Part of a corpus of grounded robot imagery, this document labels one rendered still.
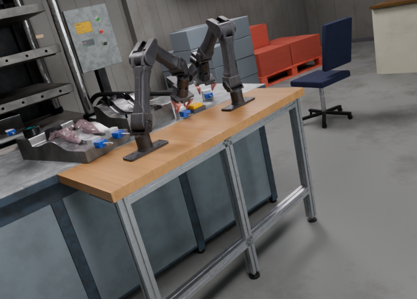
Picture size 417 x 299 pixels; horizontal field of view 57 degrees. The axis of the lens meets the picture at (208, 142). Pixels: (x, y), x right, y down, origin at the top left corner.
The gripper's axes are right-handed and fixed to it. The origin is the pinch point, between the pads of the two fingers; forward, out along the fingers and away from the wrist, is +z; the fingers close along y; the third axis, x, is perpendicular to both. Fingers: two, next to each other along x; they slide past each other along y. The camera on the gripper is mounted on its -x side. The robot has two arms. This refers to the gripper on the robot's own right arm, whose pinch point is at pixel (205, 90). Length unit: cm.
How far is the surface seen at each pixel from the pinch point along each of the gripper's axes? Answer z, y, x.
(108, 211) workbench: 9, 70, 53
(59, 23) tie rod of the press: -29, 67, -63
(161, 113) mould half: -12.1, 31.7, 21.3
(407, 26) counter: 109, -303, -138
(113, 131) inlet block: -22, 57, 34
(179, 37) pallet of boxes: 114, -53, -244
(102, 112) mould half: -8, 59, 3
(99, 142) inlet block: -26, 63, 44
